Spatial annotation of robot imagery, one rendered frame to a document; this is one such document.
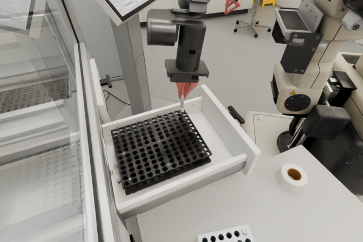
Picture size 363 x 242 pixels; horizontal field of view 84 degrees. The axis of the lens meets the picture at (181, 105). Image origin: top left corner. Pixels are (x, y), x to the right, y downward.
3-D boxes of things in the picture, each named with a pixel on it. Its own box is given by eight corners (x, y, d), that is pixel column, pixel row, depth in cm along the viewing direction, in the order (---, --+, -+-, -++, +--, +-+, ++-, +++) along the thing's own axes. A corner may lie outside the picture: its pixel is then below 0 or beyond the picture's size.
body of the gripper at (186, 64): (208, 80, 49) (215, 52, 44) (167, 79, 47) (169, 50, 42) (202, 66, 54) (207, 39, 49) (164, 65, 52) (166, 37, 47)
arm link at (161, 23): (209, -20, 38) (197, -7, 46) (147, -27, 35) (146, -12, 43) (205, 46, 41) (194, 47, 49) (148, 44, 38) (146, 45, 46)
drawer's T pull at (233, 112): (230, 107, 62) (230, 104, 61) (244, 124, 57) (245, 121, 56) (220, 111, 61) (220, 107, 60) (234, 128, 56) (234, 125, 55)
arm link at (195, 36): (211, 24, 40) (204, 14, 44) (177, 21, 39) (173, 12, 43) (204, 55, 45) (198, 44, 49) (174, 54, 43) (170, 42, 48)
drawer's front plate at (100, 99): (101, 80, 86) (93, 57, 78) (112, 128, 66) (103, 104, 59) (97, 81, 85) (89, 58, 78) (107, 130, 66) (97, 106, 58)
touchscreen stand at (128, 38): (182, 107, 192) (182, -14, 122) (163, 143, 161) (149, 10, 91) (136, 95, 204) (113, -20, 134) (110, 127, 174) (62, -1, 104)
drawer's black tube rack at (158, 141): (183, 122, 66) (183, 108, 62) (209, 167, 54) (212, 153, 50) (115, 143, 60) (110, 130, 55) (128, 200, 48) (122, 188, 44)
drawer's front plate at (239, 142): (202, 107, 74) (204, 83, 66) (250, 175, 54) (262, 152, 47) (197, 108, 73) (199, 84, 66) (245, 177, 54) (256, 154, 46)
